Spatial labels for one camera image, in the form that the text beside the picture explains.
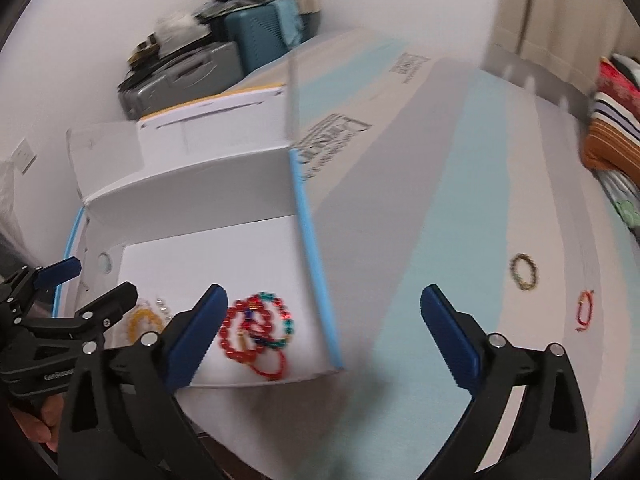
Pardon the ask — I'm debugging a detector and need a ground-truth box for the teal suitcase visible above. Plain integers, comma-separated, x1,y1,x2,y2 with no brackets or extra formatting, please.
222,0,322,79

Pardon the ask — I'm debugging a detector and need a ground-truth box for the floral quilt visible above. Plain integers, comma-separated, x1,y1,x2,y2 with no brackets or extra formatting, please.
594,167,640,247

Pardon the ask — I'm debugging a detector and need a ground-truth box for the beige window curtain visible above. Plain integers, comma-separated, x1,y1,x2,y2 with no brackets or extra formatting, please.
479,0,640,97

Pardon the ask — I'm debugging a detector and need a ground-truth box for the person's left hand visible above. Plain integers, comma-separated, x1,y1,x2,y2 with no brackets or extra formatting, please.
10,394,67,454

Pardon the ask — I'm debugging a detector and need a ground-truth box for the blue and yellow cardboard box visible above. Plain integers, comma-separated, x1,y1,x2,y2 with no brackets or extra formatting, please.
52,57,347,391

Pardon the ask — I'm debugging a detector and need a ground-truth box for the teal cloth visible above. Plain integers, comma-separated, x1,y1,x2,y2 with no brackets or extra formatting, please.
272,0,309,54

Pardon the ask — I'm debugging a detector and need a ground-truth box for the white plastic bag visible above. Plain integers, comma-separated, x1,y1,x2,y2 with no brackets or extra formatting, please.
152,12,199,44

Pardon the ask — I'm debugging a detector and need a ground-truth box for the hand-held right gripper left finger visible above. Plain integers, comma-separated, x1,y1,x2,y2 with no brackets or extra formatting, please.
59,283,230,480

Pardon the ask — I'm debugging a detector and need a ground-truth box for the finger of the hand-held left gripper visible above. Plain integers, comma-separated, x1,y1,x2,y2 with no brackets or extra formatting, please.
64,281,139,357
0,256,83,322

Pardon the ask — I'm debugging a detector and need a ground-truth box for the white wall socket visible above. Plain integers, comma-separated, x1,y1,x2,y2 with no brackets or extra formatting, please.
10,141,39,174

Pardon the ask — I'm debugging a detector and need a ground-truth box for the brown bead bracelet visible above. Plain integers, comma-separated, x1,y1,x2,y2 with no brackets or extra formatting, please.
509,253,540,292

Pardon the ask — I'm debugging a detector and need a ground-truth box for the multicolour glass bead bracelet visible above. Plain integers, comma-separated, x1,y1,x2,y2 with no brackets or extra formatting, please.
244,290,297,352

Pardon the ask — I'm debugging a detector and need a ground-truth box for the red bead bracelet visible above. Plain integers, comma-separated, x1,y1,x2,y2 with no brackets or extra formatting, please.
218,296,282,364

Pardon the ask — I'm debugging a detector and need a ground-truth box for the clear plastic bag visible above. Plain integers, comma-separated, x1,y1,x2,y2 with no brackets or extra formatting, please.
0,157,83,283

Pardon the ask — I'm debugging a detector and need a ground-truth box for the striped pillow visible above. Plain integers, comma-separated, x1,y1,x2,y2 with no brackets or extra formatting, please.
580,54,640,184

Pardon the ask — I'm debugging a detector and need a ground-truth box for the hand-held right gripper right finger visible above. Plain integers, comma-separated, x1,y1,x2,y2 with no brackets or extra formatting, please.
420,284,593,480

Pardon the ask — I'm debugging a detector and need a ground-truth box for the striped bed sheet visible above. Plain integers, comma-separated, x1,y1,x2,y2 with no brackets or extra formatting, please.
177,25,640,480

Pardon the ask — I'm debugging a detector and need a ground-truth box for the red cord bracelet gold charm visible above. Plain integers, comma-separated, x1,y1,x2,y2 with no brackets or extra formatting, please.
239,310,289,382

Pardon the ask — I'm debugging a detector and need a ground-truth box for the small red cord bracelet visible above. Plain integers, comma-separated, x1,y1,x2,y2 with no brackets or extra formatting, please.
574,289,597,332

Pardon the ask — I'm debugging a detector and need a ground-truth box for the yellow bead bracelet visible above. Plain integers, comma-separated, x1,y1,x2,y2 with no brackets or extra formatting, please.
121,304,167,345

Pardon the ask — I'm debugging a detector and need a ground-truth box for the grey suitcase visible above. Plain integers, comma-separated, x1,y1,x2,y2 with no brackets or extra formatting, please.
117,40,247,122

